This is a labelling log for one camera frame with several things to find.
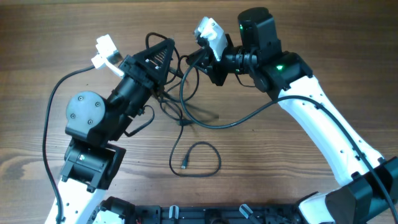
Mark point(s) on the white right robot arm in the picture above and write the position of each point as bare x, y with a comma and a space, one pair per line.
367, 181

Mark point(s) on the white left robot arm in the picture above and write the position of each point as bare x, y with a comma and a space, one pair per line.
94, 123

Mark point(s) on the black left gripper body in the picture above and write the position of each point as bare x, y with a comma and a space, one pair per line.
136, 88

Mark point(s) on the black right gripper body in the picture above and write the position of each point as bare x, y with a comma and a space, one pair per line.
235, 60

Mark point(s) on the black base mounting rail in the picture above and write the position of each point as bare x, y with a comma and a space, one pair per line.
130, 213

